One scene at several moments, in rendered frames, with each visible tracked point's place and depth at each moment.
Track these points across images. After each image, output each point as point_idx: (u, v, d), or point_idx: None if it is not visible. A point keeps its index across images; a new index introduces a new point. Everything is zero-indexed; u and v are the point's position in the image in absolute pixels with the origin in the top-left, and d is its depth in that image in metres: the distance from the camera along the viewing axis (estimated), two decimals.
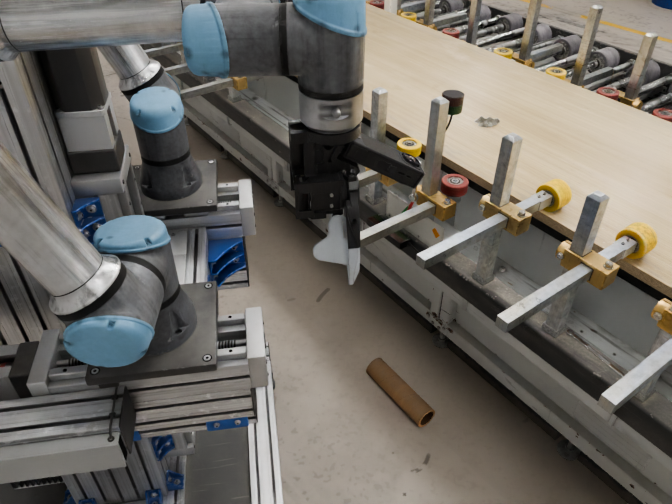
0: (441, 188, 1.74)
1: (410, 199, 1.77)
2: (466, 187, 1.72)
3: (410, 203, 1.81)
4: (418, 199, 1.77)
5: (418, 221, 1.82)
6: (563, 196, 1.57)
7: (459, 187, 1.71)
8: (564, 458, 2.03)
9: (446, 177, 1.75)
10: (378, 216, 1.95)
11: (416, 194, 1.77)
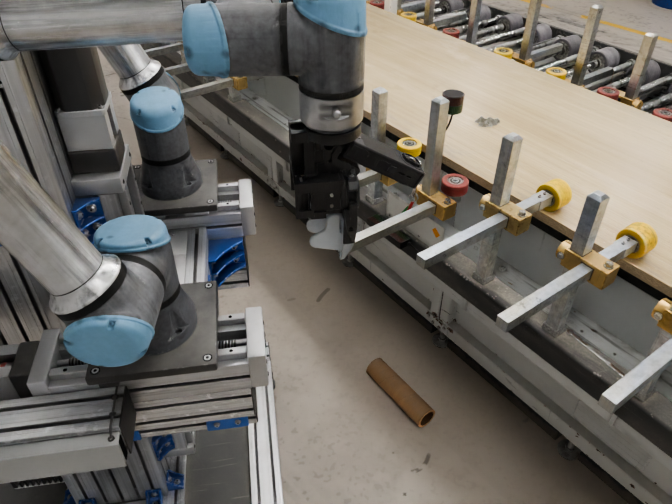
0: (441, 188, 1.74)
1: (410, 198, 1.77)
2: (466, 187, 1.72)
3: (410, 203, 1.81)
4: (418, 198, 1.77)
5: (418, 221, 1.82)
6: (563, 196, 1.57)
7: (459, 187, 1.71)
8: (564, 458, 2.03)
9: (446, 177, 1.75)
10: (378, 215, 1.94)
11: (416, 193, 1.77)
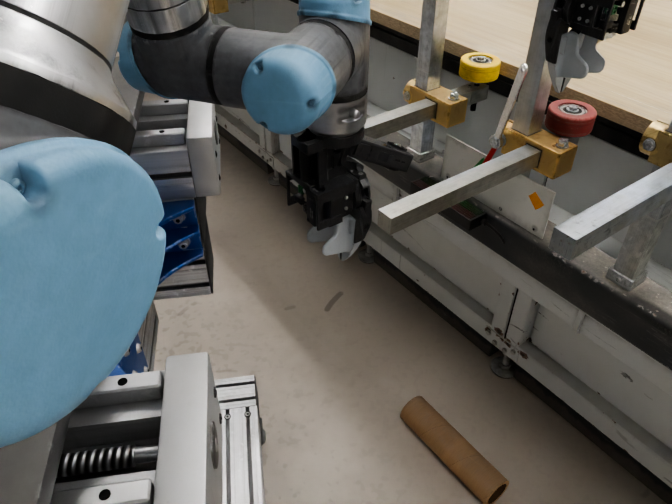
0: (548, 123, 1.01)
1: (491, 143, 1.04)
2: (594, 120, 0.99)
3: (489, 152, 1.07)
4: (505, 143, 1.04)
5: (502, 183, 1.08)
6: None
7: (583, 119, 0.97)
8: None
9: (556, 104, 1.01)
10: (429, 178, 1.21)
11: (501, 134, 1.04)
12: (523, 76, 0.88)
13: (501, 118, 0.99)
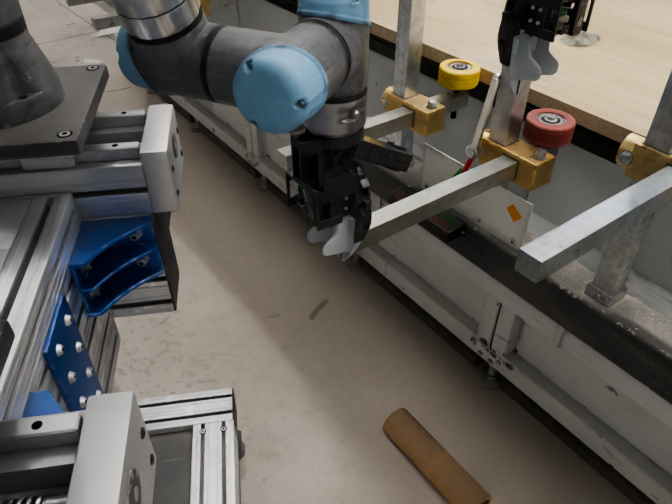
0: (526, 133, 0.98)
1: (468, 153, 1.01)
2: (572, 130, 0.95)
3: (467, 162, 1.04)
4: (482, 153, 1.01)
5: (480, 194, 1.05)
6: None
7: (561, 129, 0.94)
8: None
9: (534, 113, 0.98)
10: (407, 188, 1.18)
11: (478, 144, 1.00)
12: (496, 86, 0.85)
13: (477, 128, 0.95)
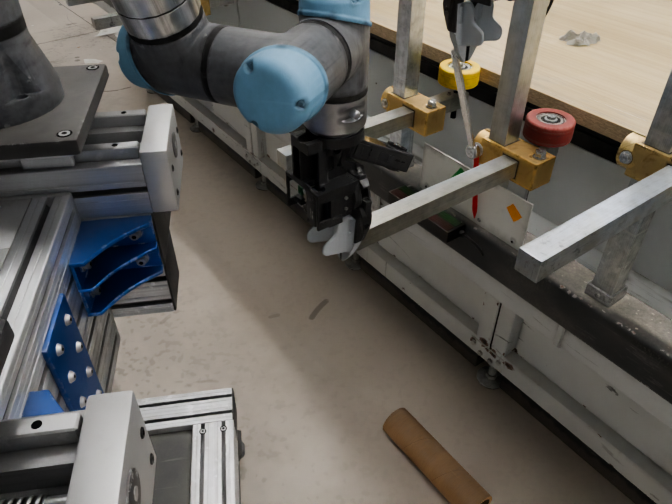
0: (526, 133, 0.98)
1: (469, 154, 1.01)
2: (572, 129, 0.95)
3: (474, 168, 1.03)
4: (482, 150, 1.00)
5: (480, 194, 1.05)
6: None
7: (561, 129, 0.94)
8: None
9: (534, 113, 0.98)
10: (407, 187, 1.18)
11: (476, 143, 1.01)
12: (457, 61, 0.90)
13: (464, 121, 0.97)
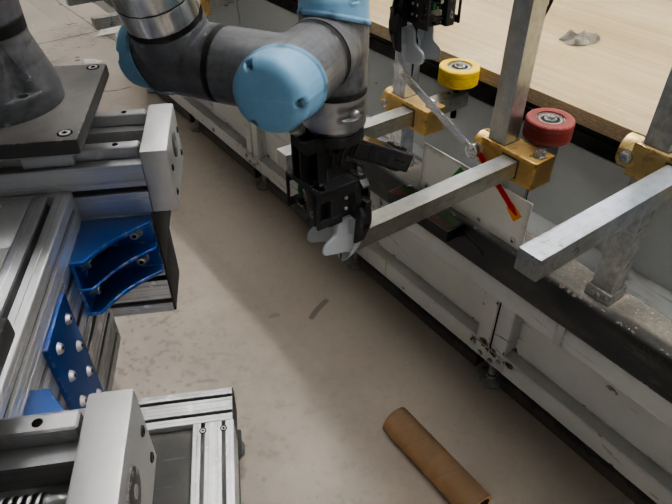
0: (526, 132, 0.98)
1: (470, 154, 1.01)
2: (572, 129, 0.95)
3: None
4: (480, 144, 1.00)
5: (480, 193, 1.05)
6: None
7: (561, 128, 0.94)
8: None
9: (534, 113, 0.98)
10: (407, 187, 1.18)
11: None
12: (407, 76, 1.00)
13: (446, 126, 1.01)
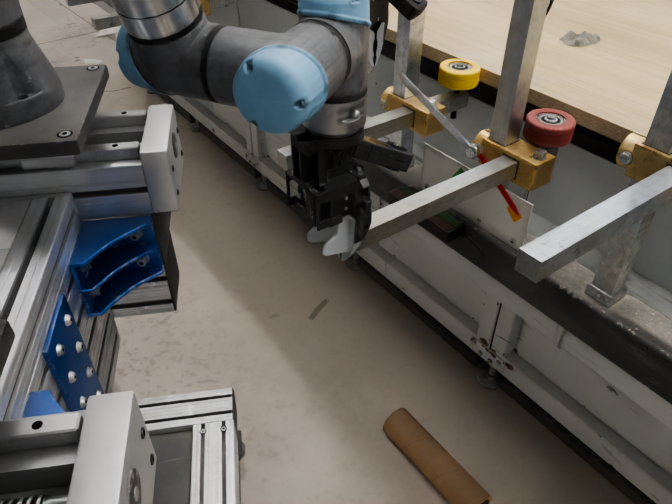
0: (526, 133, 0.98)
1: (470, 155, 1.01)
2: (572, 130, 0.95)
3: None
4: (480, 145, 1.00)
5: (480, 194, 1.05)
6: None
7: (561, 129, 0.94)
8: None
9: (534, 113, 0.98)
10: (407, 188, 1.18)
11: None
12: (406, 79, 1.01)
13: (446, 128, 1.01)
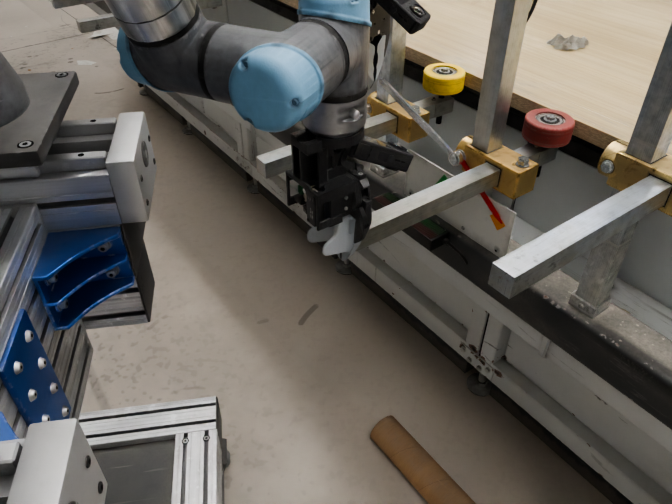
0: (525, 133, 0.98)
1: (453, 162, 0.99)
2: (571, 130, 0.95)
3: None
4: (463, 151, 0.98)
5: (464, 201, 1.03)
6: None
7: (560, 129, 0.94)
8: None
9: (533, 113, 0.98)
10: (392, 194, 1.16)
11: None
12: (387, 85, 0.99)
13: (428, 134, 0.99)
